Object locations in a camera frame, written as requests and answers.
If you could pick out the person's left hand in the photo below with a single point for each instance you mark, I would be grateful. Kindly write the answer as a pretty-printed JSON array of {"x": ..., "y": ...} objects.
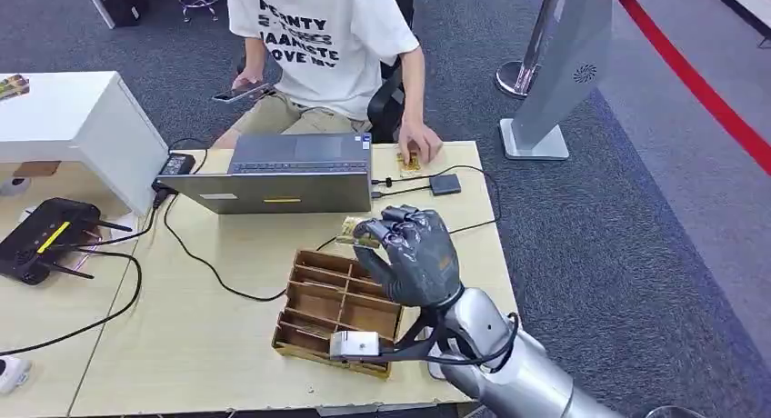
[{"x": 421, "y": 139}]

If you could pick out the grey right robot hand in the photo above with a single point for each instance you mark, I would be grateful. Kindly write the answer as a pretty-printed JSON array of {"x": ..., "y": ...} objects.
[{"x": 421, "y": 265}]

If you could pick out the person's right hand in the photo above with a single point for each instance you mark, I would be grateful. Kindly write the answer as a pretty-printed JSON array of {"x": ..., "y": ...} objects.
[{"x": 247, "y": 78}]

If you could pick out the black smartphone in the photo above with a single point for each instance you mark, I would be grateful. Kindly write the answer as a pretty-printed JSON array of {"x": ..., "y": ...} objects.
[{"x": 244, "y": 92}]

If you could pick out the black usb hub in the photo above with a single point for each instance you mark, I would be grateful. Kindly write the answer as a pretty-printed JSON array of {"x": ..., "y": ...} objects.
[{"x": 446, "y": 185}]

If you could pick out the black office chair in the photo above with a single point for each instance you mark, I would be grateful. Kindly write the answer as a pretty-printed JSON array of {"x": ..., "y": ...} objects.
[{"x": 385, "y": 102}]

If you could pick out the person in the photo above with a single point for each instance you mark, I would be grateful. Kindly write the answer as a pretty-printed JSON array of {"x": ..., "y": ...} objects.
[{"x": 325, "y": 48}]

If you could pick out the wooden compartment box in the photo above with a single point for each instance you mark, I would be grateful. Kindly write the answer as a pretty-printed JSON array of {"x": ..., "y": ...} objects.
[{"x": 319, "y": 298}]

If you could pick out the black laptop power adapter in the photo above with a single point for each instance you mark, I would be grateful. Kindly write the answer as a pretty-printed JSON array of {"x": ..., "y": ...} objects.
[{"x": 176, "y": 164}]

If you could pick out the grey laptop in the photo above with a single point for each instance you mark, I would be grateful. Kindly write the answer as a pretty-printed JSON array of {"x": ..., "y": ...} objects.
[{"x": 271, "y": 192}]

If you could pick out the black cabinet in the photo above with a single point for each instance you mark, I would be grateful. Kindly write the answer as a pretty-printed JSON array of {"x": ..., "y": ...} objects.
[{"x": 117, "y": 3}]

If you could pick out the grey kiosk stand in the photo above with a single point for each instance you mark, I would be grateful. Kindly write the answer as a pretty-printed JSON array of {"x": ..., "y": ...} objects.
[{"x": 560, "y": 72}]

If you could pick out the white desk riser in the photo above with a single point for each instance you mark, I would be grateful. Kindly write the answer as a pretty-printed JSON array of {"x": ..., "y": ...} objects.
[{"x": 72, "y": 123}]

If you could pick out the stack of printed cards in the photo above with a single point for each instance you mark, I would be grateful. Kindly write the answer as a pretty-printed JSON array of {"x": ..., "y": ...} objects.
[{"x": 12, "y": 86}]

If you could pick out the black router with antennas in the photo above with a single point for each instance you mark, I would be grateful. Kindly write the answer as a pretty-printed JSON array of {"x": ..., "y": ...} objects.
[{"x": 42, "y": 237}]

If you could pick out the white device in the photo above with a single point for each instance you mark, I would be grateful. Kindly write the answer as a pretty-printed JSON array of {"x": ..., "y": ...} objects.
[{"x": 12, "y": 374}]

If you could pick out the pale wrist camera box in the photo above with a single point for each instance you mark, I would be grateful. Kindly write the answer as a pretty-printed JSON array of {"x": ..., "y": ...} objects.
[{"x": 354, "y": 345}]

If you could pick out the chrome stanchion post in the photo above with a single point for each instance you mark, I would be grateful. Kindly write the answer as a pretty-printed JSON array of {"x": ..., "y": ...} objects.
[{"x": 523, "y": 72}]

